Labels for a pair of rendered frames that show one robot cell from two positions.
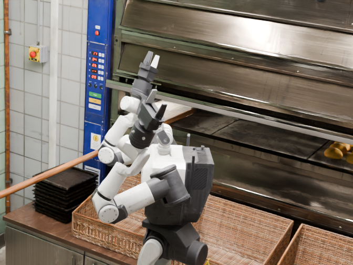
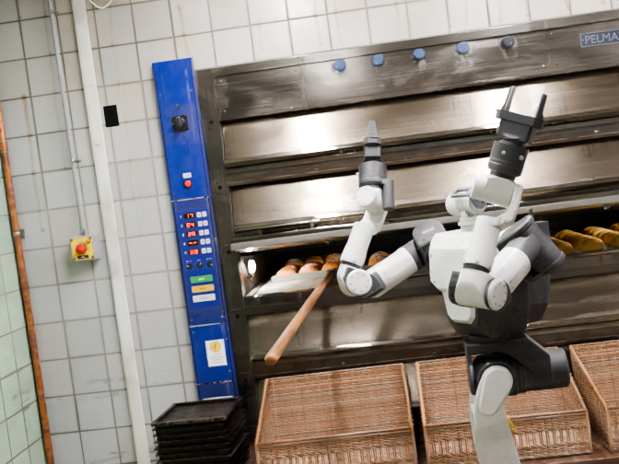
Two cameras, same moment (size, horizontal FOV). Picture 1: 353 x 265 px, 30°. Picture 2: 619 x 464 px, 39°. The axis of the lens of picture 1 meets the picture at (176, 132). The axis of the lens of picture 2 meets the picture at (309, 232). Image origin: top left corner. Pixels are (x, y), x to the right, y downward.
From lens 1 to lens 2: 1.75 m
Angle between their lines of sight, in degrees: 28
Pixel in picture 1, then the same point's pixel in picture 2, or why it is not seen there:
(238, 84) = (426, 188)
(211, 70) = not seen: hidden behind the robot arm
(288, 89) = not seen: hidden behind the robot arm
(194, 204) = (538, 289)
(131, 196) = (505, 266)
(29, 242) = not seen: outside the picture
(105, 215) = (496, 295)
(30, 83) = (74, 304)
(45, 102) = (109, 325)
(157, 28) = (286, 148)
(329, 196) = (591, 295)
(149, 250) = (495, 384)
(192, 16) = (332, 119)
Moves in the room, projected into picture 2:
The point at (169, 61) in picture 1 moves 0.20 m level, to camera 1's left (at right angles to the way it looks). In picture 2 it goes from (312, 191) to (265, 198)
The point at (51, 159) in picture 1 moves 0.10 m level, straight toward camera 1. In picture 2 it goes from (137, 414) to (147, 418)
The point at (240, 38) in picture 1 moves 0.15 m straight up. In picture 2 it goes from (414, 125) to (409, 87)
